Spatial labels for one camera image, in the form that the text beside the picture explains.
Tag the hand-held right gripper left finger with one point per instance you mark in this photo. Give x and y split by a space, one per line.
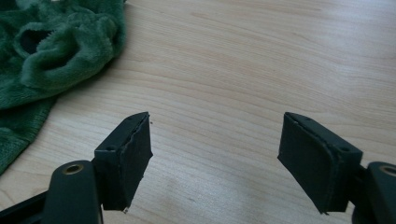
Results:
123 161

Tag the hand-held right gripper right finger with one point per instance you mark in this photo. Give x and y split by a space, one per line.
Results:
314 161

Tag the green plush cloth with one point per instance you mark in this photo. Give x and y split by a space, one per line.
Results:
59 53

